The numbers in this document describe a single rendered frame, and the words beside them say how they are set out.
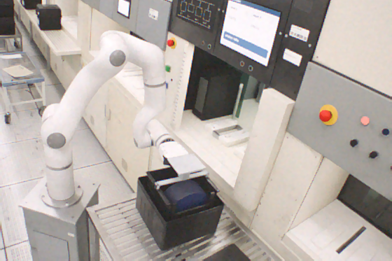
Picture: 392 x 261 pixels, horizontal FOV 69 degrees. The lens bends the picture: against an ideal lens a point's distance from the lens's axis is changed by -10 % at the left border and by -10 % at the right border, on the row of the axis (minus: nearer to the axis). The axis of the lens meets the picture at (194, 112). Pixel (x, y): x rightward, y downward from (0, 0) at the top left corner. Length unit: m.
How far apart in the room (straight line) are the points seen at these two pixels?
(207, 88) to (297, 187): 0.90
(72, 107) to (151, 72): 0.33
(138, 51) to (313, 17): 0.63
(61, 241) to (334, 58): 1.35
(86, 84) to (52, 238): 0.75
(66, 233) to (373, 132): 1.27
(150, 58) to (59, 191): 0.70
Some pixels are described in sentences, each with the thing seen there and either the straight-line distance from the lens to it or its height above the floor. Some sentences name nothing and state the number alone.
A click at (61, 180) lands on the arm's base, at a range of 1.40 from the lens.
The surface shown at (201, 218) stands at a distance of 1.27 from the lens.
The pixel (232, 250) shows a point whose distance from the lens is 1.25.
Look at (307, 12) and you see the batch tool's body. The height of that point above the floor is 1.71.
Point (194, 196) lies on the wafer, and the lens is 1.25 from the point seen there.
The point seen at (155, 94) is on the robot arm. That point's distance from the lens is 1.24.
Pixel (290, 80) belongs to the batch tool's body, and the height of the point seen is 1.46.
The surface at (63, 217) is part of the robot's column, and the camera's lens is 1.42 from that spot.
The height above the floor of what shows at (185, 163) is 1.08.
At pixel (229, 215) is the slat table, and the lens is 1.51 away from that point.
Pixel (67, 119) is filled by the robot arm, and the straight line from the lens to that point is 1.20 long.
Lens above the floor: 1.81
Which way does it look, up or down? 27 degrees down
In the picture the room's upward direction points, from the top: 11 degrees clockwise
